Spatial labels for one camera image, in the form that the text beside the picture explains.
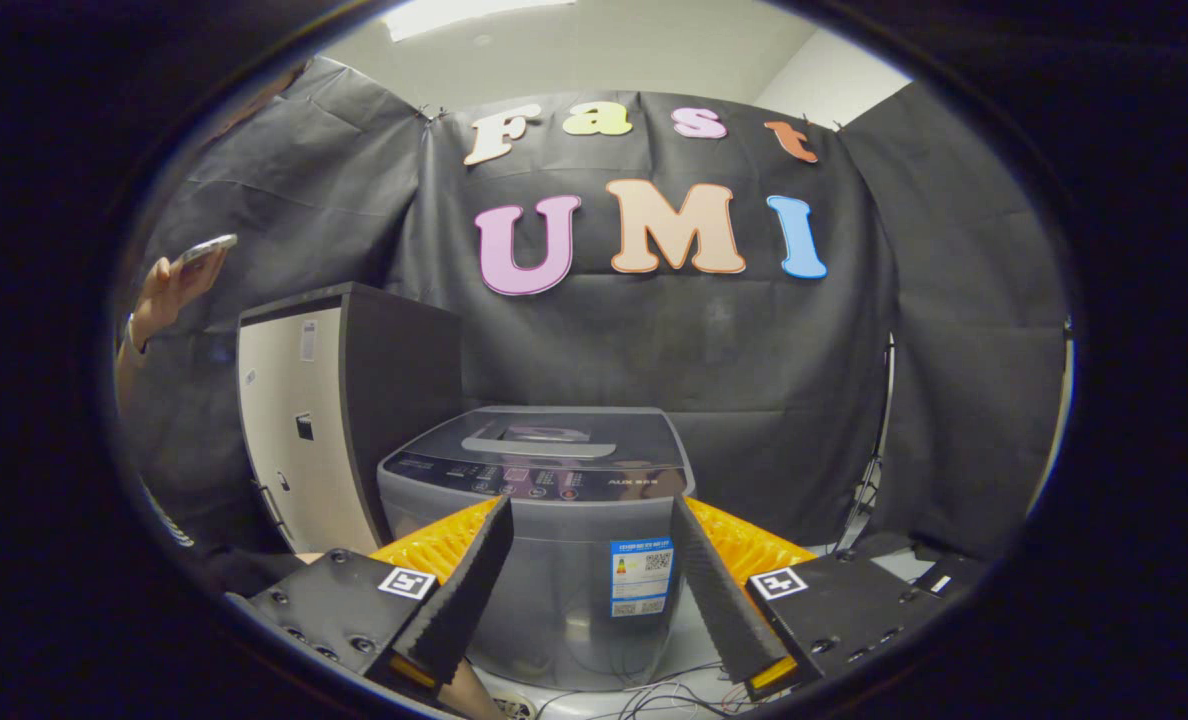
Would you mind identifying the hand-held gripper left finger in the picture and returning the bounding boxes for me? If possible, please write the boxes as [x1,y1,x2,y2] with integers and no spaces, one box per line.
[224,495,515,716]

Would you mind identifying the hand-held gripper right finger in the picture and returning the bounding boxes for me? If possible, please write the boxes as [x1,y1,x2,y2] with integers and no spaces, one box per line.
[668,495,945,703]

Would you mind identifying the grey washing machine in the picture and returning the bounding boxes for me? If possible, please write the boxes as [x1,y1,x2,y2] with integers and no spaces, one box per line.
[377,405,697,691]

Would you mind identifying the dark washing machine lid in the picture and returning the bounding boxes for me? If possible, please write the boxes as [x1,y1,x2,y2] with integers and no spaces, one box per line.
[399,405,692,471]

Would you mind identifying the silver smartphone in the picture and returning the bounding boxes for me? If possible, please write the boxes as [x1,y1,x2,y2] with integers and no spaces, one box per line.
[171,234,239,271]

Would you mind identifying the tan object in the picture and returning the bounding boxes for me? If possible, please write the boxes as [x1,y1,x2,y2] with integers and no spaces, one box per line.
[439,655,505,720]

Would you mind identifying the black light stand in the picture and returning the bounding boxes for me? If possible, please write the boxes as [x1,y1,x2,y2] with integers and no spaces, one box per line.
[839,335,900,551]

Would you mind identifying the beige and dark cabinet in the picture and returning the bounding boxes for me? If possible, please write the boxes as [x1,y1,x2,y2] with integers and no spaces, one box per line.
[236,282,465,556]

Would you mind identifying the black box device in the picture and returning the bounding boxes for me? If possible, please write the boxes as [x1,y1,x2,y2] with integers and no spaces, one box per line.
[914,555,990,599]

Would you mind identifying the black backdrop cloth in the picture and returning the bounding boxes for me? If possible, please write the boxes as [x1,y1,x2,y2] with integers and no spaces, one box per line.
[119,55,1070,561]

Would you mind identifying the ceiling light panel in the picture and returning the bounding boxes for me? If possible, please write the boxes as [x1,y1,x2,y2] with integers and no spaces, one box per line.
[384,0,580,43]

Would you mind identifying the bundle of thin cables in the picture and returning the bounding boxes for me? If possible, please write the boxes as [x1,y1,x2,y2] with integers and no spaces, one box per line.
[544,660,785,720]

